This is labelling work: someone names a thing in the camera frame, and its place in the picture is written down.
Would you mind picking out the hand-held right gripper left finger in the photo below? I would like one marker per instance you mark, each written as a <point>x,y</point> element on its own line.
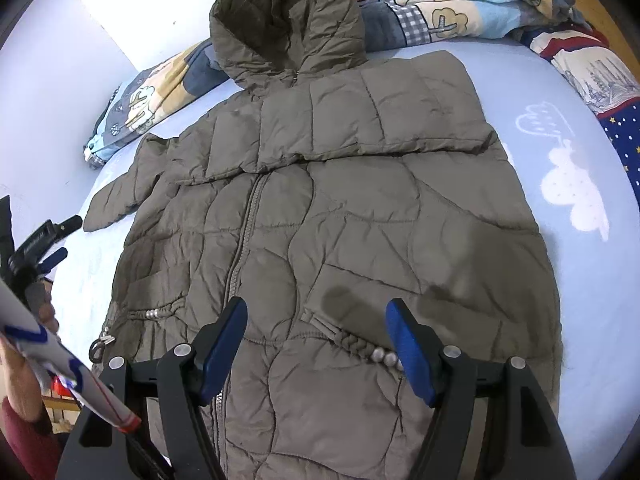
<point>225,342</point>

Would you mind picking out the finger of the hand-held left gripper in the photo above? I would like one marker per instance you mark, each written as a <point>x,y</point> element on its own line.
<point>54,257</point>
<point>62,226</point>

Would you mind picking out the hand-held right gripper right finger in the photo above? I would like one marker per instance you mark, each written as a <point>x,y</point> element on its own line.
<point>406,350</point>

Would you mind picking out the olive quilted hooded jacket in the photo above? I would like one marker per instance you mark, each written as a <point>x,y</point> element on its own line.
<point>350,220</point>

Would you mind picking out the person's left forearm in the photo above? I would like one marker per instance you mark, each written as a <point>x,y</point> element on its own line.
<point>17,390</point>

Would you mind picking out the person's left hand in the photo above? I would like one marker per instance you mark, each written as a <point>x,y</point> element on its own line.
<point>47,312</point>

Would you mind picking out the wooden bedside furniture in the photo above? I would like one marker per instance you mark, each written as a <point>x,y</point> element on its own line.
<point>62,410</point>

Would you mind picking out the light blue cloud bed sheet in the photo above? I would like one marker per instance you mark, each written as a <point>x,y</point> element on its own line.
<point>575,285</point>

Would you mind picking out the navy star printed pillow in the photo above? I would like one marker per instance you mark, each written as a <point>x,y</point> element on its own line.
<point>620,135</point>

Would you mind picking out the patchwork printed blanket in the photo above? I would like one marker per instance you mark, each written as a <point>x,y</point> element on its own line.
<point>450,0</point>

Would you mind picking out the wooden headboard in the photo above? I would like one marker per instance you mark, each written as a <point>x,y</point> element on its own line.
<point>605,15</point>

